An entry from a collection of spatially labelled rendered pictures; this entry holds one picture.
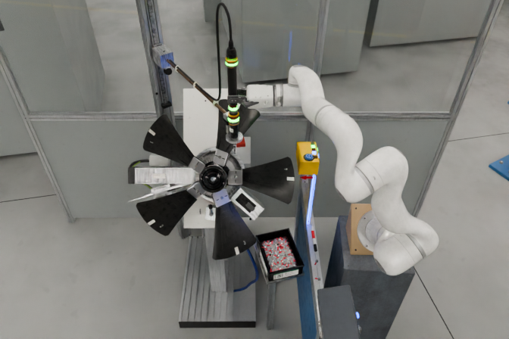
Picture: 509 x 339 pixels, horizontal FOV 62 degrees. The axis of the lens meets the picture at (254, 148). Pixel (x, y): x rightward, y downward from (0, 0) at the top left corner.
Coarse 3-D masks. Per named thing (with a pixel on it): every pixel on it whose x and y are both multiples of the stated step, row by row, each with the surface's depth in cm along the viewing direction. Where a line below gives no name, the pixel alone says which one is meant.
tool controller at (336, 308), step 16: (336, 288) 140; (320, 304) 138; (336, 304) 136; (352, 304) 135; (320, 320) 135; (336, 320) 132; (352, 320) 131; (320, 336) 145; (336, 336) 129; (352, 336) 128
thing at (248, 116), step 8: (224, 104) 190; (240, 104) 185; (240, 112) 184; (248, 112) 182; (256, 112) 181; (240, 120) 183; (248, 120) 182; (224, 128) 188; (240, 128) 183; (248, 128) 181; (224, 136) 187; (224, 144) 186; (232, 144) 183
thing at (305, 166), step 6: (300, 144) 222; (306, 144) 222; (300, 150) 218; (306, 150) 218; (300, 156) 215; (300, 162) 212; (306, 162) 212; (312, 162) 212; (318, 162) 212; (300, 168) 214; (306, 168) 214; (312, 168) 214; (318, 168) 215; (300, 174) 217; (306, 174) 217; (312, 174) 217
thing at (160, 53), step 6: (156, 48) 203; (162, 48) 203; (168, 48) 203; (156, 54) 201; (162, 54) 199; (168, 54) 201; (156, 60) 204; (162, 60) 200; (162, 66) 202; (168, 66) 204
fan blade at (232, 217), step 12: (228, 204) 189; (216, 216) 183; (228, 216) 187; (240, 216) 192; (216, 228) 183; (228, 228) 186; (240, 228) 190; (216, 240) 182; (228, 240) 185; (240, 240) 189; (252, 240) 192; (216, 252) 182; (228, 252) 185; (240, 252) 188
